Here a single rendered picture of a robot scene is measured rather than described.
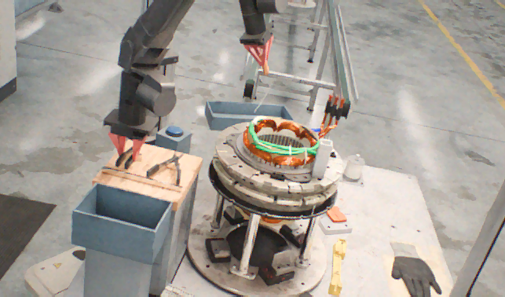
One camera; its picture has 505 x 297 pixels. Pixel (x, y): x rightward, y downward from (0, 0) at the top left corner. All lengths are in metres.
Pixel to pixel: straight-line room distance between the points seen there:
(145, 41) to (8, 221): 1.87
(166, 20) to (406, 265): 0.96
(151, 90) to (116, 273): 0.39
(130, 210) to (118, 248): 0.11
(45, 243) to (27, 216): 0.21
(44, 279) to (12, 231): 0.65
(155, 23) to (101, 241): 0.44
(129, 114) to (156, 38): 0.18
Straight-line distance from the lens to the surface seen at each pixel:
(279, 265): 1.37
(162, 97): 1.05
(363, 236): 1.67
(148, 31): 1.04
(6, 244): 2.67
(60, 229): 2.75
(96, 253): 1.15
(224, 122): 1.51
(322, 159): 1.23
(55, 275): 2.13
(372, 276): 1.53
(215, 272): 1.37
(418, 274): 1.58
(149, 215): 1.16
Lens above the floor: 1.72
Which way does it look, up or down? 28 degrees down
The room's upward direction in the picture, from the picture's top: 12 degrees clockwise
